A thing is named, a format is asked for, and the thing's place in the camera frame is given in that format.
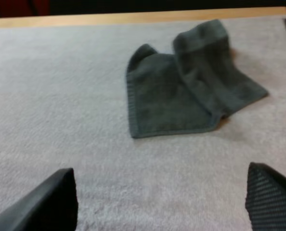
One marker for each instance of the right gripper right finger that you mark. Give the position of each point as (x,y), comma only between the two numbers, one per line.
(270,202)

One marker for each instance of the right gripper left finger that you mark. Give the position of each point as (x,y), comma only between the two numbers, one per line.
(44,204)

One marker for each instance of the dark grey-green towel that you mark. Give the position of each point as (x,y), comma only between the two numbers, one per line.
(172,96)

